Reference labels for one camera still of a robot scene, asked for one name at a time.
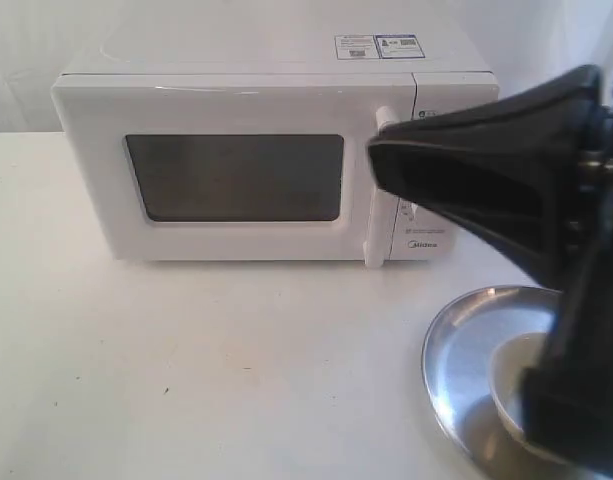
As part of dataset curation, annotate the blue white warning sticker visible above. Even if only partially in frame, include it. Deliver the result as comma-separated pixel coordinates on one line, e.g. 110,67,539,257
335,34,425,60

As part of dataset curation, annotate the white microwave door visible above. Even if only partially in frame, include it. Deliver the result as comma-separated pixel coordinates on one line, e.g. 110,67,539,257
52,73,416,267

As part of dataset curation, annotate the white bowl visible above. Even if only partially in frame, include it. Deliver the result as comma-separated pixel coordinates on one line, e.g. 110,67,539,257
488,332,546,450

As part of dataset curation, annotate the white microwave oven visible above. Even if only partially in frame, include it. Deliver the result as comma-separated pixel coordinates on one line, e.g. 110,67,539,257
58,33,498,265

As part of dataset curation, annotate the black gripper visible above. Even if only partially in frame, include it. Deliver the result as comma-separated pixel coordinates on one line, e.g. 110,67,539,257
368,72,613,480

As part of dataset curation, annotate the round metal tray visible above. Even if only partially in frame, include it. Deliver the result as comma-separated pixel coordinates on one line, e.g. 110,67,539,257
421,286,573,479

